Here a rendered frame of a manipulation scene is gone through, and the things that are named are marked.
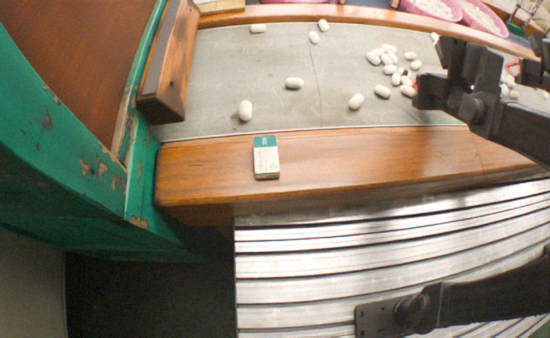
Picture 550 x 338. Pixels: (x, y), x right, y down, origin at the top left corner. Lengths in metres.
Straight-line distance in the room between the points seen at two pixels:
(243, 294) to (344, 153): 0.28
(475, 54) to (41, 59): 0.52
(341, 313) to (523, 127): 0.39
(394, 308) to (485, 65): 0.41
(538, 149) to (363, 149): 0.28
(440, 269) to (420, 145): 0.24
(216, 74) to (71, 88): 0.33
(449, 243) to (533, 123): 0.35
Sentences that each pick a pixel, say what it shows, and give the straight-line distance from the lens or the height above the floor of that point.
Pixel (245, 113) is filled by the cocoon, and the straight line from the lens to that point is 0.46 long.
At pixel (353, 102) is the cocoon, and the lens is 0.49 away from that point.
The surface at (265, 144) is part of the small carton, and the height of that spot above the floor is 0.78.
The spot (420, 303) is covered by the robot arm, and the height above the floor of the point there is 0.80.
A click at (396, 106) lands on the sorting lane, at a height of 0.74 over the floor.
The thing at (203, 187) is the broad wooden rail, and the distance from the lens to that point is 0.40.
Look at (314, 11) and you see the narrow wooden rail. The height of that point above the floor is 0.76.
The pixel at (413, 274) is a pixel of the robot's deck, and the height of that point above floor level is 0.67.
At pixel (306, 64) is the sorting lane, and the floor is 0.74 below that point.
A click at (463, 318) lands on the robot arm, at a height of 0.87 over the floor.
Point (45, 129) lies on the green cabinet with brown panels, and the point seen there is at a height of 1.00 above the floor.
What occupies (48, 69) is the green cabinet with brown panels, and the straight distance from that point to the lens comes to 0.28.
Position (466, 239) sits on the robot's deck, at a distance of 0.62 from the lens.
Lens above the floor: 1.14
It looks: 67 degrees down
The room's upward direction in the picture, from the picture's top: 1 degrees clockwise
